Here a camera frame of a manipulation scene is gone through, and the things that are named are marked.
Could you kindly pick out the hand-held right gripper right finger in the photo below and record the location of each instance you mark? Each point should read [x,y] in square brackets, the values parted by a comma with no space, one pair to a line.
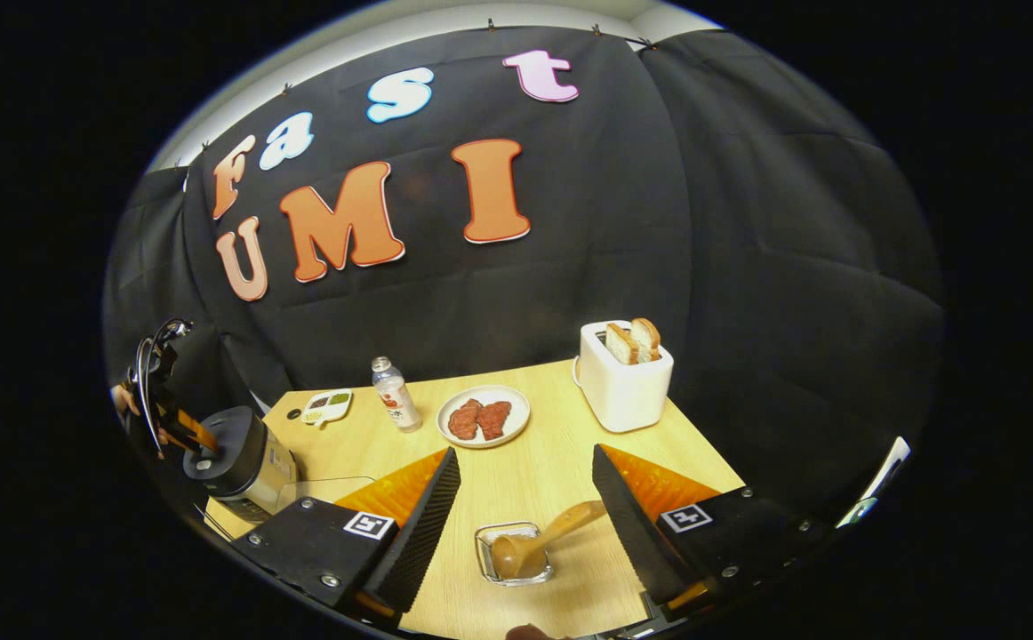
[636,533]

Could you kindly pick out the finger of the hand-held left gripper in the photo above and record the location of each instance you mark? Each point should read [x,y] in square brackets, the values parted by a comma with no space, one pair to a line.
[192,431]

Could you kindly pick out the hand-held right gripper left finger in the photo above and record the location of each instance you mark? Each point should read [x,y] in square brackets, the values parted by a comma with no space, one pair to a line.
[419,533]

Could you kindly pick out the black and silver rice cooker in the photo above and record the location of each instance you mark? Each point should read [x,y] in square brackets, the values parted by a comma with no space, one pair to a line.
[236,453]

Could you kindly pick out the wooden spoon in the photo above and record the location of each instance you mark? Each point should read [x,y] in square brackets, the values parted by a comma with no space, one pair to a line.
[561,526]

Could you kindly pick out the clear plastic box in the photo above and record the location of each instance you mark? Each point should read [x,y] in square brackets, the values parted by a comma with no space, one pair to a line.
[321,487]

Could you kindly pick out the red meat piece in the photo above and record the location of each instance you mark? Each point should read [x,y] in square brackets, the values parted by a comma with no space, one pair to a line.
[494,420]
[463,420]

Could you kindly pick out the clear plastic bottle red label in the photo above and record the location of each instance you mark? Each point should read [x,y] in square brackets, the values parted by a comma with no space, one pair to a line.
[396,400]

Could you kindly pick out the small white sauce dish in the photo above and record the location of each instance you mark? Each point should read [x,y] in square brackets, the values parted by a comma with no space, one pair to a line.
[327,407]

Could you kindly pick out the white toaster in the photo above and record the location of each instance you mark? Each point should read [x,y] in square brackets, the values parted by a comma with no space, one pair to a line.
[623,396]

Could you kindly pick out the white round plate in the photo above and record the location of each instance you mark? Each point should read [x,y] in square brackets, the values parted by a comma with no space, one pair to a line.
[516,404]

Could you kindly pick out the black backdrop cloth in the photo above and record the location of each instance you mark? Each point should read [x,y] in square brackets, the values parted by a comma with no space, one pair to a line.
[748,267]

